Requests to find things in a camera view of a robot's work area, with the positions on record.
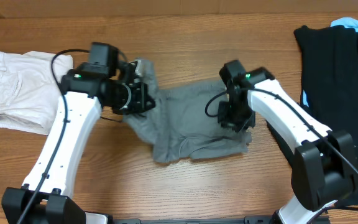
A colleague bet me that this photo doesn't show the grey shorts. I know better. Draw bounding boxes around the grey shorts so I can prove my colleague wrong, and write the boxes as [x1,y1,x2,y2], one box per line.
[123,58,252,163]

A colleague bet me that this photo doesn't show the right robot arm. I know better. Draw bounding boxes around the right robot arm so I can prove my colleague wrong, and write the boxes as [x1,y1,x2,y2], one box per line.
[218,60,358,223]

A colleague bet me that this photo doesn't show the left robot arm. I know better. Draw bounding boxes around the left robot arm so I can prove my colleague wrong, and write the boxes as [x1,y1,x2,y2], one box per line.
[1,42,155,224]

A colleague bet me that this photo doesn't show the black polo shirt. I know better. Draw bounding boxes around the black polo shirt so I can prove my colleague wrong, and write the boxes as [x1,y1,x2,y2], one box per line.
[265,24,358,208]

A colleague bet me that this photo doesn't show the folded beige shorts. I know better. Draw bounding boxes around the folded beige shorts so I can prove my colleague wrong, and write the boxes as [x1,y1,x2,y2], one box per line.
[0,51,74,135]

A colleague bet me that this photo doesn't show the light blue garment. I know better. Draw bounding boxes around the light blue garment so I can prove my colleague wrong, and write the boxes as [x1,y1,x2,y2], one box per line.
[300,17,358,107]

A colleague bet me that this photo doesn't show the left black cable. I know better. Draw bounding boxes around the left black cable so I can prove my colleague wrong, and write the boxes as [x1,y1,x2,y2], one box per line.
[16,49,91,224]

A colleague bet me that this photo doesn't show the black cable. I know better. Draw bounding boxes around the black cable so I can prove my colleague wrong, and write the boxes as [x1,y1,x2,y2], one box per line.
[204,88,358,212]
[16,49,91,224]

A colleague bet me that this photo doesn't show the right black cable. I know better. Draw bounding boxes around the right black cable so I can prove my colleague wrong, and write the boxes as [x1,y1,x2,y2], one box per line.
[204,88,358,212]

